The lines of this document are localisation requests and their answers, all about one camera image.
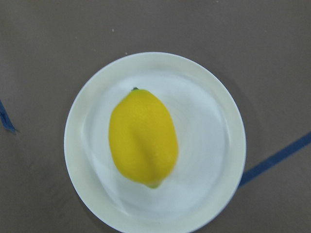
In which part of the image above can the yellow lemon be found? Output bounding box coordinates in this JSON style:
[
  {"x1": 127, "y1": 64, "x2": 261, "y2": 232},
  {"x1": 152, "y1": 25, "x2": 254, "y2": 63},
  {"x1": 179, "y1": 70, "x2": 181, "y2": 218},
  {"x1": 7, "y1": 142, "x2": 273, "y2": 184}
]
[{"x1": 108, "y1": 87, "x2": 178, "y2": 188}]

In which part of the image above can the white round plate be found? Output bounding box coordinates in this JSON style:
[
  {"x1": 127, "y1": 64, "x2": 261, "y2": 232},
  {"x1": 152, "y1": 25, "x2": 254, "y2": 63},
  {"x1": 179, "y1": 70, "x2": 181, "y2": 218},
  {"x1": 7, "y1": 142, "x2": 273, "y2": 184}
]
[{"x1": 64, "y1": 52, "x2": 246, "y2": 233}]

